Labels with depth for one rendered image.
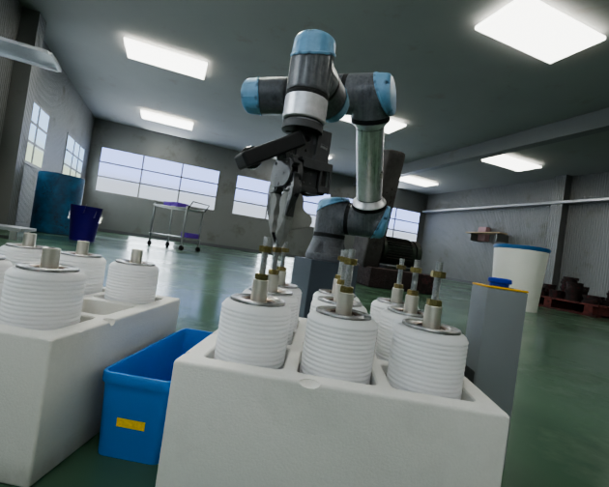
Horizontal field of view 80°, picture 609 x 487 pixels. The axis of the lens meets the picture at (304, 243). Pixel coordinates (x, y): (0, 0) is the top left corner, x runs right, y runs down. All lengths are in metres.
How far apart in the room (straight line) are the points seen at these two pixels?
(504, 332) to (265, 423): 0.45
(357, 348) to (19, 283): 0.44
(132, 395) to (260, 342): 0.21
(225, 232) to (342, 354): 11.20
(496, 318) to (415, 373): 0.28
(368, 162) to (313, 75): 0.57
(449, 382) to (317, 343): 0.17
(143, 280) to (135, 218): 10.75
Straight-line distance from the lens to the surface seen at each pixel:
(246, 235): 11.73
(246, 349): 0.48
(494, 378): 0.75
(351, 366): 0.48
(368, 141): 1.15
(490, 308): 0.72
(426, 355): 0.49
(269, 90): 0.79
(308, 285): 1.23
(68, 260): 0.85
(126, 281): 0.79
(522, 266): 4.63
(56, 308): 0.60
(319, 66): 0.67
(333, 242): 1.28
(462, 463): 0.51
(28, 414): 0.58
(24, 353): 0.57
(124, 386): 0.60
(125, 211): 11.56
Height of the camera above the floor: 0.33
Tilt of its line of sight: 1 degrees up
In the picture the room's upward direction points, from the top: 8 degrees clockwise
